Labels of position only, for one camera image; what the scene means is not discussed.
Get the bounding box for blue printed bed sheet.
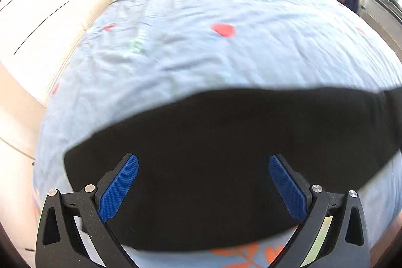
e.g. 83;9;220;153
33;0;402;268

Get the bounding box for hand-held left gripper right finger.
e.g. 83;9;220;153
268;154;371;268

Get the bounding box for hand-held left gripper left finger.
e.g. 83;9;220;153
35;153;139;268

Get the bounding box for white wardrobe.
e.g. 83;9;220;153
0;0;118;108

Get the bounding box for black pants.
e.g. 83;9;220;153
62;86;402;251

